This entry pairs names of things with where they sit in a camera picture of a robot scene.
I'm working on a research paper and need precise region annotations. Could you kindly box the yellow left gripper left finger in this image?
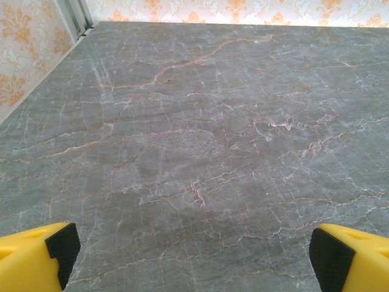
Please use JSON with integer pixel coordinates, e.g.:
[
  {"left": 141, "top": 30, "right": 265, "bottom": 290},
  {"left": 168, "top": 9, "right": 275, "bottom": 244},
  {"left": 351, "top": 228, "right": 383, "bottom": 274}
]
[{"left": 0, "top": 221, "right": 81, "bottom": 292}]

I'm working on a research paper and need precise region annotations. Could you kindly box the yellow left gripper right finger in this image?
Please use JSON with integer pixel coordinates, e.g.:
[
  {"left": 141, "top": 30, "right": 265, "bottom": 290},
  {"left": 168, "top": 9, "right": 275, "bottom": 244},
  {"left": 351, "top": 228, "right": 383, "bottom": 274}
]
[{"left": 308, "top": 223, "right": 389, "bottom": 292}]

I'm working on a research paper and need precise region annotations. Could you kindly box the aluminium frame post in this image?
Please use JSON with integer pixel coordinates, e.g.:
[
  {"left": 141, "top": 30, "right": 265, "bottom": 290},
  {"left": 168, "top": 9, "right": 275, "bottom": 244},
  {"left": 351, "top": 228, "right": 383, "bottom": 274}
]
[{"left": 54, "top": 0, "right": 95, "bottom": 42}]

